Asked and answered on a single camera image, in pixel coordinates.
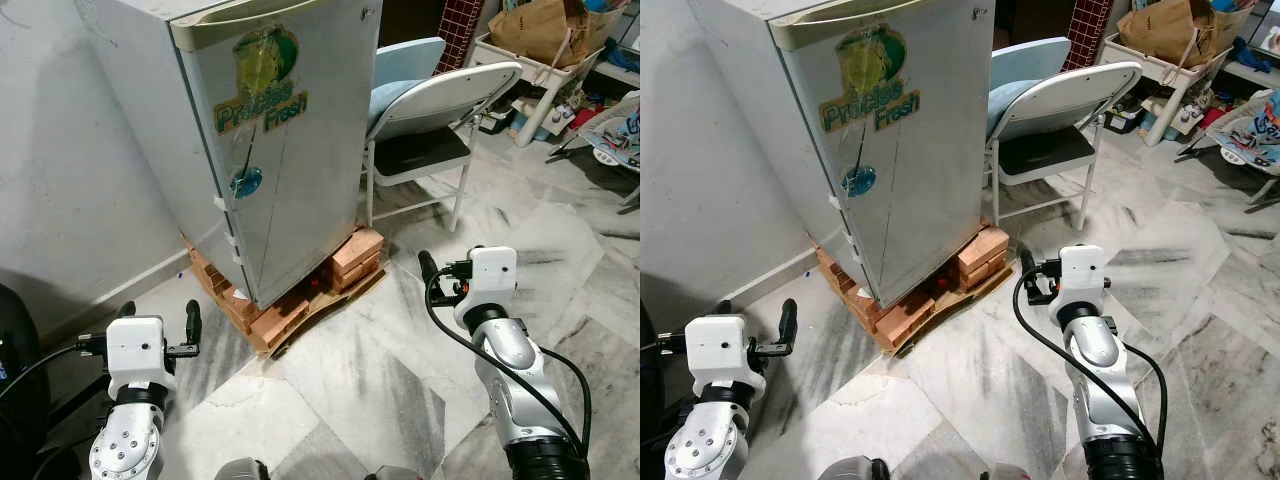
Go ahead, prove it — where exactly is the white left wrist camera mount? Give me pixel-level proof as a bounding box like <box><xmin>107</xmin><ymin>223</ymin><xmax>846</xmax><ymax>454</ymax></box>
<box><xmin>105</xmin><ymin>317</ymin><xmax>173</xmax><ymax>401</ymax></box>
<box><xmin>685</xmin><ymin>313</ymin><xmax>766</xmax><ymax>399</ymax></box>

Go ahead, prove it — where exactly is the silver fridge door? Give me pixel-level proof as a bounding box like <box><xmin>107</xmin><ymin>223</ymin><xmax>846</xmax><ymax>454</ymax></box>
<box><xmin>768</xmin><ymin>0</ymin><xmax>998</xmax><ymax>309</ymax></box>
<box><xmin>168</xmin><ymin>0</ymin><xmax>384</xmax><ymax>309</ymax></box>

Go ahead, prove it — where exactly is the red brick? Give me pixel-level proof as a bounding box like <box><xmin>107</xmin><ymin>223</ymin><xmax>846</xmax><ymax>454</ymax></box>
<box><xmin>245</xmin><ymin>295</ymin><xmax>312</xmax><ymax>347</ymax></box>
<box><xmin>958</xmin><ymin>226</ymin><xmax>1012</xmax><ymax>269</ymax></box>
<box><xmin>955</xmin><ymin>255</ymin><xmax>1009</xmax><ymax>292</ymax></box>
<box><xmin>870</xmin><ymin>295</ymin><xmax>937</xmax><ymax>347</ymax></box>
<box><xmin>330</xmin><ymin>255</ymin><xmax>384</xmax><ymax>292</ymax></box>
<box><xmin>332</xmin><ymin>227</ymin><xmax>387</xmax><ymax>269</ymax></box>

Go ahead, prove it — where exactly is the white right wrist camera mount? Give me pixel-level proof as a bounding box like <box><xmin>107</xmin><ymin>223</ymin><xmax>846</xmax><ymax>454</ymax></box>
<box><xmin>455</xmin><ymin>245</ymin><xmax>519</xmax><ymax>331</ymax></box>
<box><xmin>1048</xmin><ymin>244</ymin><xmax>1109</xmax><ymax>326</ymax></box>

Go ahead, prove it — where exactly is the dark red lattice panel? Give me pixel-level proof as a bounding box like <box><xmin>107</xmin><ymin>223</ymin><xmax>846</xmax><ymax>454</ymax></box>
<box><xmin>1062</xmin><ymin>0</ymin><xmax>1116</xmax><ymax>73</ymax></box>
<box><xmin>436</xmin><ymin>0</ymin><xmax>487</xmax><ymax>75</ymax></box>

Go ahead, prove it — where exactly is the light blue chair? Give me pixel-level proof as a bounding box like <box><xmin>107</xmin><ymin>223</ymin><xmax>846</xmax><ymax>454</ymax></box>
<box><xmin>987</xmin><ymin>38</ymin><xmax>1073</xmax><ymax>139</ymax></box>
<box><xmin>366</xmin><ymin>38</ymin><xmax>447</xmax><ymax>139</ymax></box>

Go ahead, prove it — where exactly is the black round object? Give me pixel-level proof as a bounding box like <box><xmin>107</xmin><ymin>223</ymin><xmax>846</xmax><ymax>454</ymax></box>
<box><xmin>0</xmin><ymin>283</ymin><xmax>51</xmax><ymax>480</ymax></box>

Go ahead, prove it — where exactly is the white cluttered plastic table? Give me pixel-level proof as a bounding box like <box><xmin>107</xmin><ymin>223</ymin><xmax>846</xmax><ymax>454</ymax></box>
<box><xmin>1098</xmin><ymin>30</ymin><xmax>1280</xmax><ymax>149</ymax></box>
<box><xmin>468</xmin><ymin>30</ymin><xmax>641</xmax><ymax>149</ymax></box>

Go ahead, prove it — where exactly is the brown paper bag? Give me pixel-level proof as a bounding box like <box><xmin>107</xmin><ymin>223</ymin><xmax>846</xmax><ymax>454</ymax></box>
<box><xmin>1117</xmin><ymin>0</ymin><xmax>1241</xmax><ymax>69</ymax></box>
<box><xmin>488</xmin><ymin>0</ymin><xmax>613</xmax><ymax>69</ymax></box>

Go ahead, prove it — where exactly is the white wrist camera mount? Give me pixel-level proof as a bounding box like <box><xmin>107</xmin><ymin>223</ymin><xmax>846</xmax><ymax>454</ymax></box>
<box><xmin>455</xmin><ymin>245</ymin><xmax>519</xmax><ymax>331</ymax></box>
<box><xmin>105</xmin><ymin>317</ymin><xmax>173</xmax><ymax>401</ymax></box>
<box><xmin>685</xmin><ymin>313</ymin><xmax>766</xmax><ymax>399</ymax></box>
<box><xmin>1048</xmin><ymin>244</ymin><xmax>1109</xmax><ymax>326</ymax></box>

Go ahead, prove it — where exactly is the colourful baby bouncer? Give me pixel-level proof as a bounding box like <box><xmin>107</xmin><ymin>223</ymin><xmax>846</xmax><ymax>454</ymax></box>
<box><xmin>1175</xmin><ymin>88</ymin><xmax>1280</xmax><ymax>211</ymax></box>
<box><xmin>548</xmin><ymin>90</ymin><xmax>641</xmax><ymax>211</ymax></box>

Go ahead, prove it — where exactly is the silver fridge cabinet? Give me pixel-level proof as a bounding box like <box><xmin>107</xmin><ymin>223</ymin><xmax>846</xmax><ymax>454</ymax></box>
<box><xmin>75</xmin><ymin>0</ymin><xmax>259</xmax><ymax>306</ymax></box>
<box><xmin>690</xmin><ymin>0</ymin><xmax>881</xmax><ymax>306</ymax></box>

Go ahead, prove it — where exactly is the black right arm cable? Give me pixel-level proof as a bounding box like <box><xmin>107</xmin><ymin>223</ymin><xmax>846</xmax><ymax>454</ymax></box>
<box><xmin>1011</xmin><ymin>270</ymin><xmax>1169</xmax><ymax>456</ymax></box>
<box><xmin>425</xmin><ymin>270</ymin><xmax>593</xmax><ymax>456</ymax></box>

